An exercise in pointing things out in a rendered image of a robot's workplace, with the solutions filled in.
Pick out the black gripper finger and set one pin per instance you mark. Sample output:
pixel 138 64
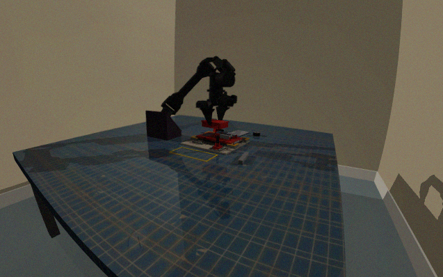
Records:
pixel 208 114
pixel 221 111

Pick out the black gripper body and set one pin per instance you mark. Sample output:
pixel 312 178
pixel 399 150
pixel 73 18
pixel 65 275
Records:
pixel 213 92

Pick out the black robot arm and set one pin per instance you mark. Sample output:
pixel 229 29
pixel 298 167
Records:
pixel 224 79

